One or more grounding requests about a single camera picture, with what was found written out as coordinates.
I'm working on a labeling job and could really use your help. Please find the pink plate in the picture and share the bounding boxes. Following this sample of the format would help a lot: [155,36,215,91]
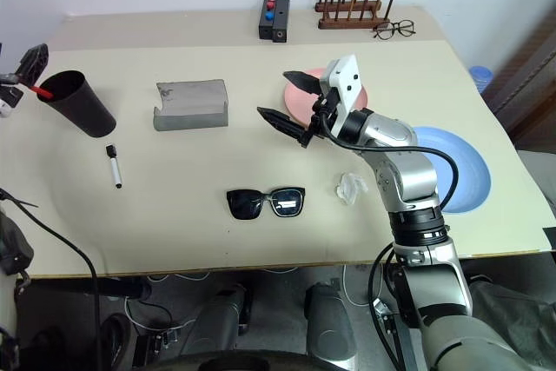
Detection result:
[283,67,370,127]

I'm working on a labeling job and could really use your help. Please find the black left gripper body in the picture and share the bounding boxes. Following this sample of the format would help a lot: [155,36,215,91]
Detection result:
[0,71,23,108]

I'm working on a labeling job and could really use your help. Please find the grey rectangular mat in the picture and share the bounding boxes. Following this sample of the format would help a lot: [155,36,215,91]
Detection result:
[152,78,230,133]

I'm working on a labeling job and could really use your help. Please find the clear plastic wrap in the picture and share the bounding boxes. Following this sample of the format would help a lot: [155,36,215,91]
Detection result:
[335,171,370,206]

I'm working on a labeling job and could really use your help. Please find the white floor cable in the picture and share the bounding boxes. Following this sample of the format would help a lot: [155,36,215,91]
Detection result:
[123,264,392,337]

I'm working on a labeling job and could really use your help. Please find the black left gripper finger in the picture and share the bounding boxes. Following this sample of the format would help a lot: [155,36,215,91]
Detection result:
[17,43,50,87]

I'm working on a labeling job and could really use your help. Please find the blue plate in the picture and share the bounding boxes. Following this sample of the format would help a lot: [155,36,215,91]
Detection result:
[409,125,493,215]

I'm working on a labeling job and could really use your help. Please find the wooden peg dish rack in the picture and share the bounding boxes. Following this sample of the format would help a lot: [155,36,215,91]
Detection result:
[314,0,398,30]

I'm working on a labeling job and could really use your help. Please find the black sunglasses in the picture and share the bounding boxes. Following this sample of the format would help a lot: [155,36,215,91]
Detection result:
[225,186,307,222]

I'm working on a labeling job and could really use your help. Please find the dark wooden door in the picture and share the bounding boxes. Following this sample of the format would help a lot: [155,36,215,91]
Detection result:
[480,9,556,142]

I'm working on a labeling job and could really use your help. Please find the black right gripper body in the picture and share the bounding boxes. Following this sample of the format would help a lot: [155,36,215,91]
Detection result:
[301,87,343,149]

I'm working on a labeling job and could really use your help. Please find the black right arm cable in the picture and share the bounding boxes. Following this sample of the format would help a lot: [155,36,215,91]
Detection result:
[308,101,461,371]

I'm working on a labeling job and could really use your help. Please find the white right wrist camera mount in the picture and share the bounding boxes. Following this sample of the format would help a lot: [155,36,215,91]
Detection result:
[320,54,362,134]

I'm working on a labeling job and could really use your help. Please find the dark rounded robot leg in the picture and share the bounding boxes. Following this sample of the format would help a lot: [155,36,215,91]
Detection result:
[302,280,358,366]
[180,282,255,366]

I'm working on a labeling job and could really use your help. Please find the blue bottle cap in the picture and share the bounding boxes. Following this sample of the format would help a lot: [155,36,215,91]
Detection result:
[468,65,494,95]

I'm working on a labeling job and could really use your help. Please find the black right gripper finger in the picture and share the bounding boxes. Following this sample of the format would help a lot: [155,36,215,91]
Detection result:
[282,70,326,96]
[256,106,312,147]

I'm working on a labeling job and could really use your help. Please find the white marker with black cap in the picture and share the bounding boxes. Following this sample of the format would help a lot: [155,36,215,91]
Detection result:
[104,142,124,190]

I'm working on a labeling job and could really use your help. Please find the metal clamp bracket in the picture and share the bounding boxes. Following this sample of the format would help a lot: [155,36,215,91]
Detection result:
[372,298,401,334]

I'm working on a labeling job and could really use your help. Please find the black thin-framed eyeglasses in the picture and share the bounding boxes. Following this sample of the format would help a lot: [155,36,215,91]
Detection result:
[372,19,417,41]

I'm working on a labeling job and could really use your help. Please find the black cup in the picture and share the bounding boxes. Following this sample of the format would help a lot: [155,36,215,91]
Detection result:
[38,70,118,139]

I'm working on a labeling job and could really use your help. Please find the plain black box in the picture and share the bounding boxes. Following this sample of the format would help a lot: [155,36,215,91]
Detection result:
[270,0,292,44]

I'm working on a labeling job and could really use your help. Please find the black box with coloured buttons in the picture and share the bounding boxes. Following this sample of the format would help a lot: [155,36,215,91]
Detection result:
[258,0,280,40]

